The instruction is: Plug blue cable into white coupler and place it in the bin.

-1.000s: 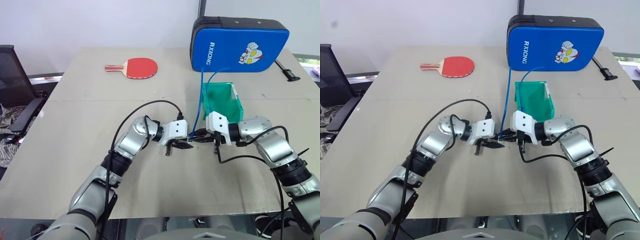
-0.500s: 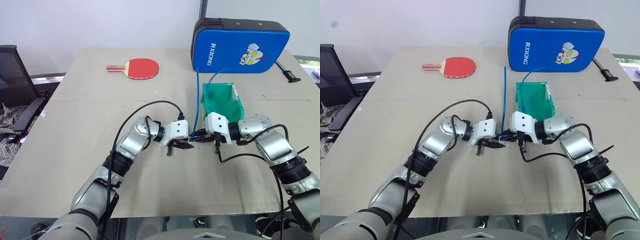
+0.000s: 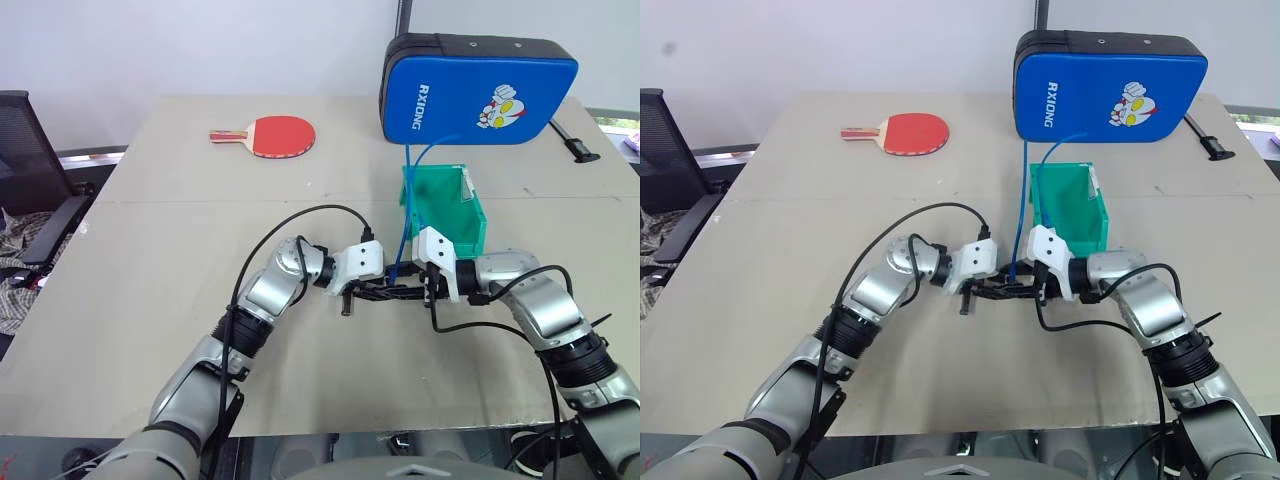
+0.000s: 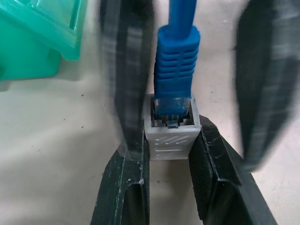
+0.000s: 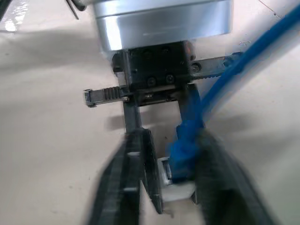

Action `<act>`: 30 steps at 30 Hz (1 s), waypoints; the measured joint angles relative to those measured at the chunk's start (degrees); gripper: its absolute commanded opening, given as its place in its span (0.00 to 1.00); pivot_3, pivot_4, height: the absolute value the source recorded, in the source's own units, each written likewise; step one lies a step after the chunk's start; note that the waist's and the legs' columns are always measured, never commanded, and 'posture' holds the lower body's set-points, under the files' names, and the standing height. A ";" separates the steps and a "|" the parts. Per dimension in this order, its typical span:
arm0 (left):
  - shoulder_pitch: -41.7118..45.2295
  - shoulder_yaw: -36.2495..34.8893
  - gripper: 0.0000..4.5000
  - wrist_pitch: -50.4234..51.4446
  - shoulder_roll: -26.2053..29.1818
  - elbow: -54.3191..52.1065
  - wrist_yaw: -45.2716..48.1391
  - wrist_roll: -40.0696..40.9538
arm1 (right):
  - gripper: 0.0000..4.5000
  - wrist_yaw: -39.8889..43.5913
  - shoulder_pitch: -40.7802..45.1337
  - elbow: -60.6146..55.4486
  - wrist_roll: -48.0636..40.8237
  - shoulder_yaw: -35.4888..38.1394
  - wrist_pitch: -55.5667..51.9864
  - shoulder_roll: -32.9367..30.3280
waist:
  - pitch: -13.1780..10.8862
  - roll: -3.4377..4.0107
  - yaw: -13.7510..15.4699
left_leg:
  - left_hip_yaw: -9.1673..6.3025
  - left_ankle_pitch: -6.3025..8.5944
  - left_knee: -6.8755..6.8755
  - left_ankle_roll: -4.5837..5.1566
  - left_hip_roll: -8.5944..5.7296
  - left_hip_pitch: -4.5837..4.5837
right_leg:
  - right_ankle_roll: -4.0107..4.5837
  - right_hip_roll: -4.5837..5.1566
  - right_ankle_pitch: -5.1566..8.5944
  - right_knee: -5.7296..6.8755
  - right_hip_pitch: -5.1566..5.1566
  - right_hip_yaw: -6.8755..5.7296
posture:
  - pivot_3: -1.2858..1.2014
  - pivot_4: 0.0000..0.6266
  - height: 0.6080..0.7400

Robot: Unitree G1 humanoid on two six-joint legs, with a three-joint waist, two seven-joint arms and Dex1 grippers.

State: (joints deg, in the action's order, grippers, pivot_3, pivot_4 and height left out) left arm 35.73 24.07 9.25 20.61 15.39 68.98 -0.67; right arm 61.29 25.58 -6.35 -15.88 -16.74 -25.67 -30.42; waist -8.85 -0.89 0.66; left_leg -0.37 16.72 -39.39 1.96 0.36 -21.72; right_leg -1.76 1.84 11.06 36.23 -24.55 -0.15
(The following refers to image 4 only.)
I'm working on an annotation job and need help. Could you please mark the green plastic bin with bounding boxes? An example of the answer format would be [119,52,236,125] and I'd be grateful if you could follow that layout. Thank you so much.
[0,0,86,83]

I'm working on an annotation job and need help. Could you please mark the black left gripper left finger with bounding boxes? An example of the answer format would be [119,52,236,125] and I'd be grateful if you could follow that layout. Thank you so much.
[90,126,151,225]

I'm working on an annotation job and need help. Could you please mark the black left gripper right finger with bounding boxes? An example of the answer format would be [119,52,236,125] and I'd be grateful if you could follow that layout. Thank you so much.
[188,114,279,225]

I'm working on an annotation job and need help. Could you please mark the white network coupler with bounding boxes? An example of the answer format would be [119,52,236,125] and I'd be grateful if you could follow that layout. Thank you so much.
[143,93,203,162]

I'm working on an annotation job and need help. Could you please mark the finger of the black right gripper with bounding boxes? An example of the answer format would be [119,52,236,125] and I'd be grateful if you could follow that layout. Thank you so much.
[235,0,300,173]
[100,0,155,157]

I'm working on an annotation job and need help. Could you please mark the blue ethernet cable plug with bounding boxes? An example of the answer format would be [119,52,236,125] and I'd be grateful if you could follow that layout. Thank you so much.
[153,0,202,129]

